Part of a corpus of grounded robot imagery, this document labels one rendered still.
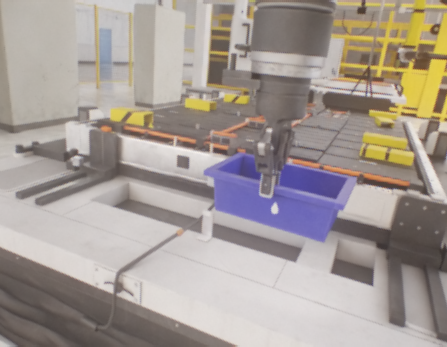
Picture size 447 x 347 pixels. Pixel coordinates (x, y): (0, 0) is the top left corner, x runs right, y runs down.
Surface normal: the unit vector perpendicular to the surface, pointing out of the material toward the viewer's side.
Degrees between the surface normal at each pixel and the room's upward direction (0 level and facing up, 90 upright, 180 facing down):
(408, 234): 90
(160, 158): 90
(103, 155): 90
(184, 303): 90
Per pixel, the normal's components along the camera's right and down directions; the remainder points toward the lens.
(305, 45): 0.17, 0.33
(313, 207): -0.46, 0.33
